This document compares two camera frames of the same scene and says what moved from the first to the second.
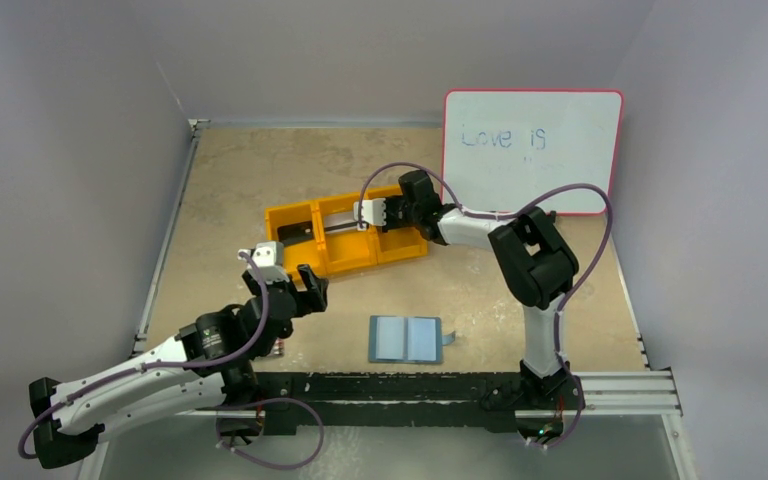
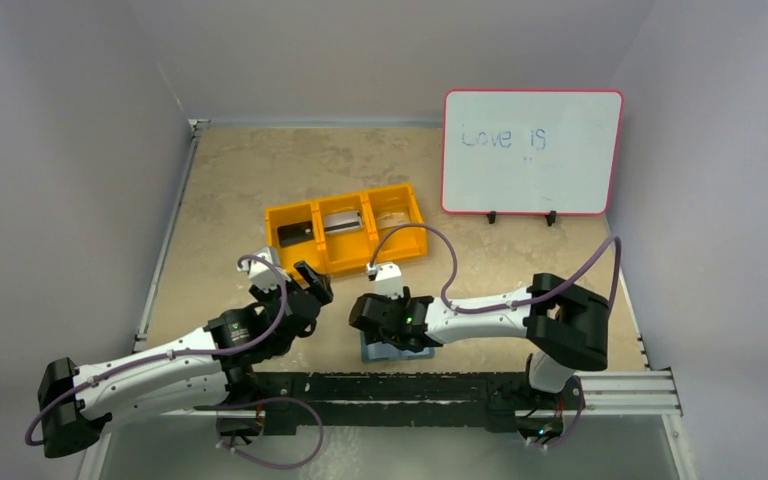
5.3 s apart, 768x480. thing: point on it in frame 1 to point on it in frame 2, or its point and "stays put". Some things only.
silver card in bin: (339, 222) stays put
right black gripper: (390, 215) to (371, 318)
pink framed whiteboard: (504, 148) stays put
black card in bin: (295, 232) stays put
